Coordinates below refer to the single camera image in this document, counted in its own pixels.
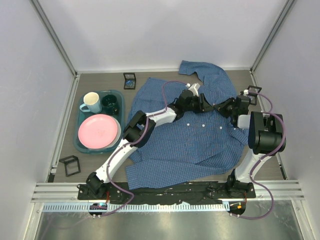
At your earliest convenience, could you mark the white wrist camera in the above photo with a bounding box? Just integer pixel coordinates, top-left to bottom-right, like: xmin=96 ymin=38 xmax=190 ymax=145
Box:
xmin=240 ymin=89 xmax=250 ymax=97
xmin=185 ymin=83 xmax=200 ymax=97

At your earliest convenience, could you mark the black display box right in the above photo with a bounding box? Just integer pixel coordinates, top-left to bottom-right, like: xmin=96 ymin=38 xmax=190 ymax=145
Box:
xmin=246 ymin=85 xmax=262 ymax=106

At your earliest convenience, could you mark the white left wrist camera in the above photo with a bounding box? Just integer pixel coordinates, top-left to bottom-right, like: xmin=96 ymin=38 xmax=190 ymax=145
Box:
xmin=185 ymin=83 xmax=200 ymax=97

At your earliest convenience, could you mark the dark green mug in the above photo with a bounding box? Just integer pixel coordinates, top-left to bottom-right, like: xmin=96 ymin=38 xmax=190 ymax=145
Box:
xmin=101 ymin=94 xmax=119 ymax=116

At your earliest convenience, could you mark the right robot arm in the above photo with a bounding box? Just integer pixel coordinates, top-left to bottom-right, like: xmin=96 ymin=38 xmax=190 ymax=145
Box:
xmin=214 ymin=90 xmax=286 ymax=198

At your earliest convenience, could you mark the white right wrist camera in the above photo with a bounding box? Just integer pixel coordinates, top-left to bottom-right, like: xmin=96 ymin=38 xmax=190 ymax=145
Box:
xmin=240 ymin=89 xmax=250 ymax=97

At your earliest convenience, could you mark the blue plaid shirt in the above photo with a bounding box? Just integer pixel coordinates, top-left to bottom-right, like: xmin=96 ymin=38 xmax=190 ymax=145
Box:
xmin=126 ymin=60 xmax=249 ymax=190

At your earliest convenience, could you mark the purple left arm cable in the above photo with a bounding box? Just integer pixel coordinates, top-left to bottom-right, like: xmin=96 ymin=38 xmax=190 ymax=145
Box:
xmin=101 ymin=80 xmax=190 ymax=217

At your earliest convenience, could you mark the light blue mug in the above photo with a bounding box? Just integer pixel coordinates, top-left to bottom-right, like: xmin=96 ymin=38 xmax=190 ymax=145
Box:
xmin=79 ymin=92 xmax=102 ymax=114

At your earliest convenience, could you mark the black display box back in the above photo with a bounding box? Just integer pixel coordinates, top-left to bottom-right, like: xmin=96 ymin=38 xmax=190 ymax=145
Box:
xmin=123 ymin=72 xmax=137 ymax=90

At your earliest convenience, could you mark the teal plastic tray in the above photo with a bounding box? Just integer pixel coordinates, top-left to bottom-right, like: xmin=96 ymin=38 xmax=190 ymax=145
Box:
xmin=73 ymin=89 xmax=125 ymax=154

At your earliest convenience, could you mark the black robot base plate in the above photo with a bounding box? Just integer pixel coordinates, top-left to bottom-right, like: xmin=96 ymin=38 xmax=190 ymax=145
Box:
xmin=77 ymin=181 xmax=256 ymax=205

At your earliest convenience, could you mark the pink plate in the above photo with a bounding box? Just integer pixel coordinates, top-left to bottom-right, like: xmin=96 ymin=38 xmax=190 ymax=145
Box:
xmin=77 ymin=114 xmax=121 ymax=150

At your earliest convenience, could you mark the aluminium frame rail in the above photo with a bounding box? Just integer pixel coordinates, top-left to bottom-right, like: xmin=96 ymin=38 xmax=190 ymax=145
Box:
xmin=29 ymin=0 xmax=77 ymax=78

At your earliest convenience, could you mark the white slotted cable duct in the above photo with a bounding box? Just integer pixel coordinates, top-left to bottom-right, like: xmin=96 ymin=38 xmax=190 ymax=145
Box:
xmin=42 ymin=201 xmax=230 ymax=213

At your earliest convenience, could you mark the black display box front-left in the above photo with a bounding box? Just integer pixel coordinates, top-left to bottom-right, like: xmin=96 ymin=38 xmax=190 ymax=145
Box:
xmin=58 ymin=155 xmax=81 ymax=177

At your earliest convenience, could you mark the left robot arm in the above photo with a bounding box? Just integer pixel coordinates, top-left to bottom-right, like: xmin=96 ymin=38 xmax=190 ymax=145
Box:
xmin=85 ymin=84 xmax=214 ymax=199

